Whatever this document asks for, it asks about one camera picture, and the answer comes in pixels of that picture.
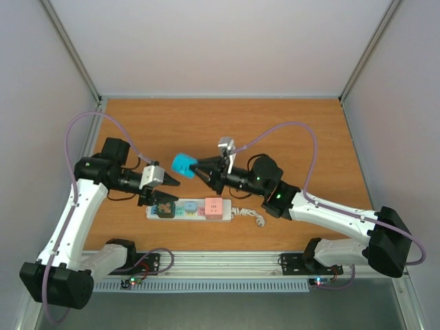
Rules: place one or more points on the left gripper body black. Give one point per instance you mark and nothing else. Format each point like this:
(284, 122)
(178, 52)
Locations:
(146, 193)

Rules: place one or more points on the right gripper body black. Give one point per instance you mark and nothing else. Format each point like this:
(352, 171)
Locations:
(221, 175)

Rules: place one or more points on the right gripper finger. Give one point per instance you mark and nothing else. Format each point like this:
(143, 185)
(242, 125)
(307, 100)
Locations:
(210, 162)
(205, 176)

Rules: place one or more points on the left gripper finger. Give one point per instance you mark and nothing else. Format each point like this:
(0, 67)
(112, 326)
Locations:
(170, 181)
(159, 197)

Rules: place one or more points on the dark green cube adapter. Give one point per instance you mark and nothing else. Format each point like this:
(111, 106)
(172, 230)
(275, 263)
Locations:
(165, 210)

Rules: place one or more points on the blue round adapter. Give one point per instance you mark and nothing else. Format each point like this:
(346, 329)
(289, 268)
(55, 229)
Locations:
(182, 163)

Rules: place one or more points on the pink cube adapter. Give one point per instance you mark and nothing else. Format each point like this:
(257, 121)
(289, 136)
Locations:
(213, 208)

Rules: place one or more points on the white power strip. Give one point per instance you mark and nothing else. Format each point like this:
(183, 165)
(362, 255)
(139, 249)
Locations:
(180, 214)

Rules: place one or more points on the light blue small charger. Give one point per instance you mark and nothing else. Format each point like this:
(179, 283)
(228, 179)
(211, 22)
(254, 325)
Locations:
(190, 207)

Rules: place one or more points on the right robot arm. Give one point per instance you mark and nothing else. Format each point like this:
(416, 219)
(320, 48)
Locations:
(379, 239)

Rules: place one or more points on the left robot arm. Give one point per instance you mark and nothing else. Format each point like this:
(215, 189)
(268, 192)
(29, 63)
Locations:
(60, 275)

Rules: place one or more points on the left controller board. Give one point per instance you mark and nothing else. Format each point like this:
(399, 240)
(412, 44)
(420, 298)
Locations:
(130, 283)

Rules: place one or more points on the controller board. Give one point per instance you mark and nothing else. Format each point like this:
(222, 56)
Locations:
(320, 281)
(130, 283)

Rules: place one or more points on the right controller board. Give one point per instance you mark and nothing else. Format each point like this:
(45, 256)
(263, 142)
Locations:
(320, 281)

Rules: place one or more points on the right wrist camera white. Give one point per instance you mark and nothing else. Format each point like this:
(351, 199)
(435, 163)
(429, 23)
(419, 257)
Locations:
(227, 147)

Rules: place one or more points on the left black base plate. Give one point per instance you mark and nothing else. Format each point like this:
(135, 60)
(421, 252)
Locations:
(149, 263)

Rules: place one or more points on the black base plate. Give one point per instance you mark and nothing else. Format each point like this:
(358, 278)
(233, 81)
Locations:
(149, 263)
(297, 264)

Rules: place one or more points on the aluminium front rail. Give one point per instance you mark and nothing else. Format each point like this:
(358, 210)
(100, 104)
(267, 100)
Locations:
(232, 264)

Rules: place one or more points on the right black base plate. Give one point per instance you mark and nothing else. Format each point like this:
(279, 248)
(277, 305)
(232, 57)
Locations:
(297, 264)

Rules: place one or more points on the grey slotted cable duct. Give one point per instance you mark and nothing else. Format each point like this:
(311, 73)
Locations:
(192, 286)

